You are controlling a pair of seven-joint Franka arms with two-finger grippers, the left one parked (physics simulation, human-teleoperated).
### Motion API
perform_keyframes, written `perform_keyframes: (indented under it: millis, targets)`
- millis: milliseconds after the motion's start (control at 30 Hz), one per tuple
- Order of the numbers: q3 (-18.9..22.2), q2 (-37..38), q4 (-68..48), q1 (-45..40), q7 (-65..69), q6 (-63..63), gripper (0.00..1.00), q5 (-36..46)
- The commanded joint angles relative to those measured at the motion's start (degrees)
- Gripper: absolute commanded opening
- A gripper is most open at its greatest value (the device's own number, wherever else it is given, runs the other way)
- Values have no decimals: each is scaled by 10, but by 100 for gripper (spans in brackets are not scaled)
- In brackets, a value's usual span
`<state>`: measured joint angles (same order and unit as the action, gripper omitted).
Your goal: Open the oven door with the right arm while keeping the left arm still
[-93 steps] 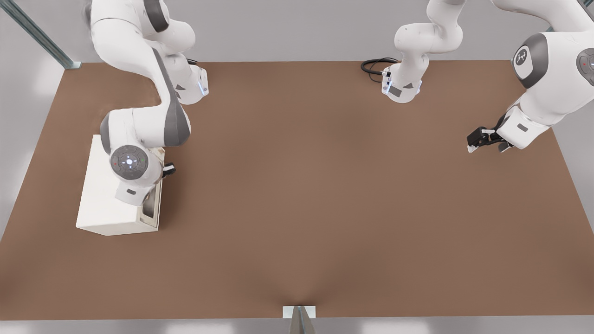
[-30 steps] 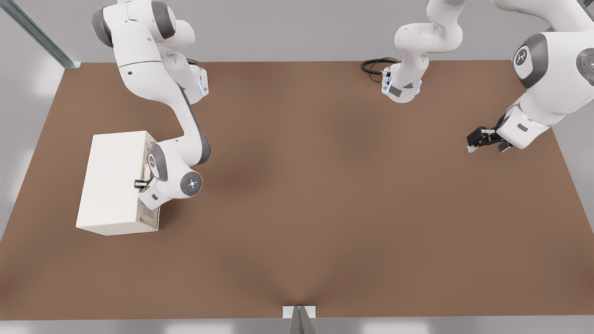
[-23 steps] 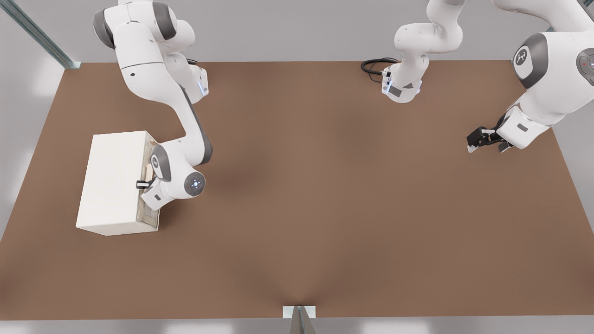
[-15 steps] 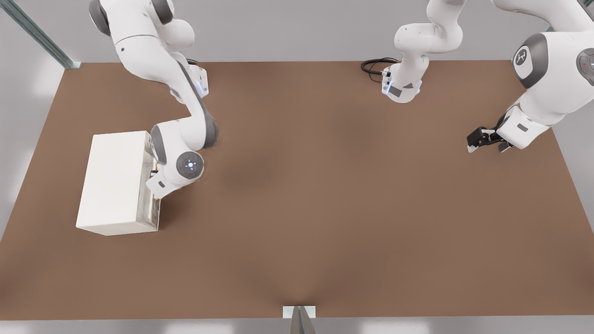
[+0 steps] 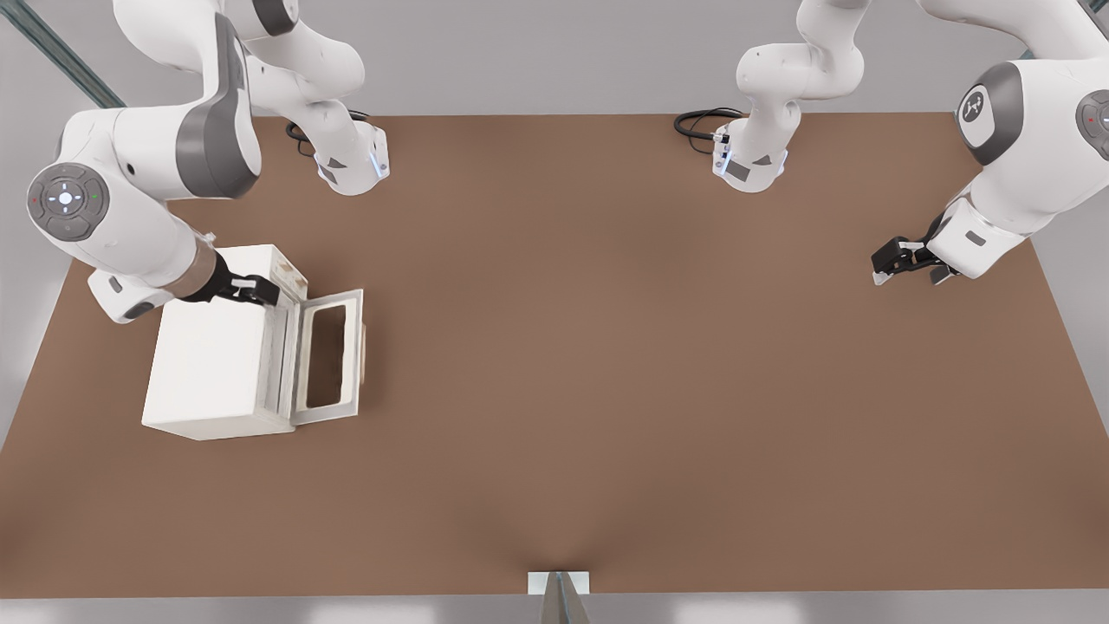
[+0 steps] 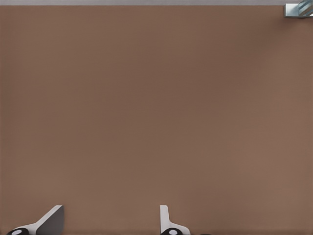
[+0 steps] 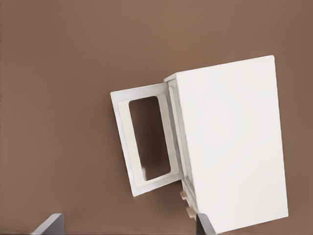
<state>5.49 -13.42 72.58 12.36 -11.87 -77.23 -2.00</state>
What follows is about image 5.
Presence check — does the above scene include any white oven door with handle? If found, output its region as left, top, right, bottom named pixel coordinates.
left=289, top=289, right=367, bottom=427

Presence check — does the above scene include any white oven box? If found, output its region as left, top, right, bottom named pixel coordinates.
left=141, top=244, right=309, bottom=441

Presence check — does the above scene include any black cable loop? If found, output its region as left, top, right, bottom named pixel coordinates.
left=285, top=110, right=371, bottom=159
left=673, top=107, right=748, bottom=158

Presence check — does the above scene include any silver frame post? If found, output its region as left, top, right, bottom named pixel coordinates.
left=0, top=0, right=127, bottom=110
left=528, top=570, right=591, bottom=624

